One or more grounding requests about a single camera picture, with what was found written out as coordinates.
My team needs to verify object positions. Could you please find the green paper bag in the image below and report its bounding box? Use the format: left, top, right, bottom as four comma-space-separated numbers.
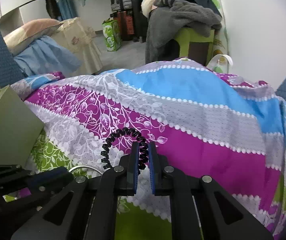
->
102, 18, 121, 51

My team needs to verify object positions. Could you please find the silver bangle ring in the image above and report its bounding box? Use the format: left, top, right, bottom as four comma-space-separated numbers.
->
67, 165, 105, 177

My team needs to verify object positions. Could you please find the green white cardboard box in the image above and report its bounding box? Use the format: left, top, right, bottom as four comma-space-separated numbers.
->
0, 86, 44, 167

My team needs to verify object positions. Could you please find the pink beige pillow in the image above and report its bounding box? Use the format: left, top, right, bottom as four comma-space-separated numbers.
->
3, 18, 63, 56

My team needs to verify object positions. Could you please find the green plastic stool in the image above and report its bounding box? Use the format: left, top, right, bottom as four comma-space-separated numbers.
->
174, 27, 215, 66

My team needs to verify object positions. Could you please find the grey fleece blanket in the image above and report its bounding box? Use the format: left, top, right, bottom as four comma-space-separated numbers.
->
145, 0, 222, 63

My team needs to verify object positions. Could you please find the colourful floral bed sheet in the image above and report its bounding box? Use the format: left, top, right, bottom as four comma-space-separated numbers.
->
12, 58, 286, 239

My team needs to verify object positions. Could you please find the red black suitcase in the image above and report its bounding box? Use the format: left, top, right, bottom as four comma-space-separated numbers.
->
110, 10, 137, 41

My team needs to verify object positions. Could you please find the light blue cloth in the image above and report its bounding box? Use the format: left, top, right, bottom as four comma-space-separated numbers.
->
14, 36, 82, 77

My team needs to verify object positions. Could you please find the black spiral hair tie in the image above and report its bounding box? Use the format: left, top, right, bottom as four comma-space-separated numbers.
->
100, 127, 150, 170

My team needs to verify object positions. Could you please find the beige floral cloth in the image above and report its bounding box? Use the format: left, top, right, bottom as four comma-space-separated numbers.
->
51, 17, 103, 77

